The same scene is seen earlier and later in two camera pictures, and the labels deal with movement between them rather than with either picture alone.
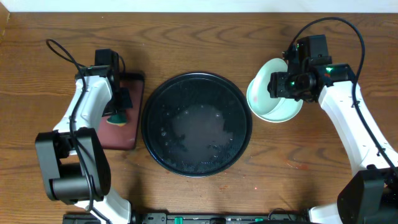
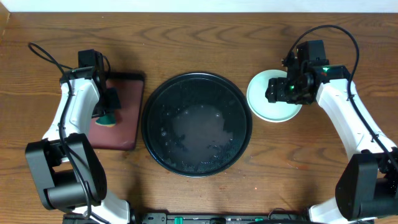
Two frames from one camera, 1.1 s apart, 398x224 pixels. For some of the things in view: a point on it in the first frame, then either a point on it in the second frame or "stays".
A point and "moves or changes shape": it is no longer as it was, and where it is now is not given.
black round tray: (196, 124) stays
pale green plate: (262, 101) moves or changes shape
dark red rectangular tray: (125, 137) stays
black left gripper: (126, 102) -> (112, 95)
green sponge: (117, 119) moves or changes shape
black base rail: (194, 218) stays
